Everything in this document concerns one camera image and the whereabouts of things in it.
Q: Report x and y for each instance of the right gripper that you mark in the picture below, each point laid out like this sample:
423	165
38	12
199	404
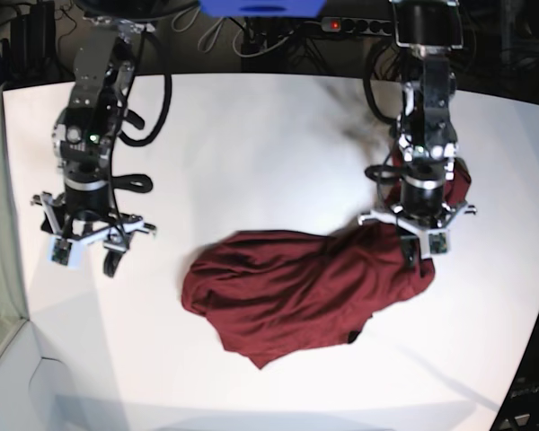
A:
77	219

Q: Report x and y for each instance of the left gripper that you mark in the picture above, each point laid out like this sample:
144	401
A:
422	219

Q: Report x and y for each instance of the dark red t-shirt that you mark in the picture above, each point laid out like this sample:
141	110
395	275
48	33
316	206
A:
271	293

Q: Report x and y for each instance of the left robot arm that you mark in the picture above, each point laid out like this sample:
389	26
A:
423	133

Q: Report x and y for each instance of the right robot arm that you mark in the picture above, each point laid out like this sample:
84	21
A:
87	130

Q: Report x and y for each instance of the black power strip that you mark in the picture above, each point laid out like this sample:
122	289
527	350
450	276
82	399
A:
369	27

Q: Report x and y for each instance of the blue box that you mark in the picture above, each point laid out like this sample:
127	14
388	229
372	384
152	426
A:
262	8

